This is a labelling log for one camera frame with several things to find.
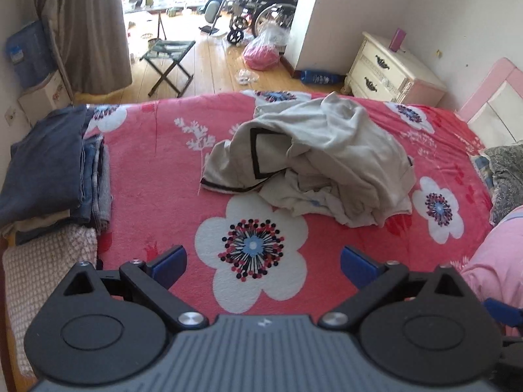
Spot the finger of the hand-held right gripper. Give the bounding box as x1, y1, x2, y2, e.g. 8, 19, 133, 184
484, 299, 523, 328

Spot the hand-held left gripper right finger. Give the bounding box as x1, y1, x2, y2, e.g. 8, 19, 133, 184
319, 246, 470, 331

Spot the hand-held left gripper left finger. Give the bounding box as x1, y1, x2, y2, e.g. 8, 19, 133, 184
61, 245, 207, 333

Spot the pink quilt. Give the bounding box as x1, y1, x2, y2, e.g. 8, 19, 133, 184
460, 206, 523, 335

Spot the red floral blanket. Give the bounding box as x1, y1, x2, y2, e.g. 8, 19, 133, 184
82, 90, 497, 315

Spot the white crumpled garment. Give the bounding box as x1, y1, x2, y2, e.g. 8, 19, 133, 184
259, 169, 413, 227

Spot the grey-beige crumpled garment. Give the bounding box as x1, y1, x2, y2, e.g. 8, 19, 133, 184
253, 92, 416, 227

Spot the checked knit cloth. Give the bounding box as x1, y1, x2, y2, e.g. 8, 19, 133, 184
2, 224, 99, 376

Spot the grey patterned pillow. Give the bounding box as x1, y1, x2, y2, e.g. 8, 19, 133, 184
470, 143, 523, 226

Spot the blue bottle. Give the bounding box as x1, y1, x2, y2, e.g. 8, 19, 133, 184
299, 69, 346, 86

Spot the cream nightstand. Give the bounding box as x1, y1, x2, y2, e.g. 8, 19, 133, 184
343, 30, 449, 109

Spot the folding stool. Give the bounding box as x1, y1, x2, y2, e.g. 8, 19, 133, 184
139, 39, 197, 99

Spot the pink plastic bag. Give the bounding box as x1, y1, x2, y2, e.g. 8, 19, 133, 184
243, 22, 292, 72

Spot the purple box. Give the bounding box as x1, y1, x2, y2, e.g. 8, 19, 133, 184
389, 28, 408, 52

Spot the pink headboard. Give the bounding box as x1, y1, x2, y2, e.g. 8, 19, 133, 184
458, 57, 523, 148

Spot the brown curtain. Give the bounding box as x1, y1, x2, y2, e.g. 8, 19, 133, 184
30, 0, 133, 95

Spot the blue hanging bag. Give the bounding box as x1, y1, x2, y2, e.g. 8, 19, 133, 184
4, 18, 59, 90

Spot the small table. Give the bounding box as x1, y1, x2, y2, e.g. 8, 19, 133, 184
123, 0, 189, 41

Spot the grey padded support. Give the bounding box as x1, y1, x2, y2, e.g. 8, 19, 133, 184
199, 0, 228, 37

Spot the wheelchair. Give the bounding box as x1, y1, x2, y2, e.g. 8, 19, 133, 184
227, 0, 307, 45

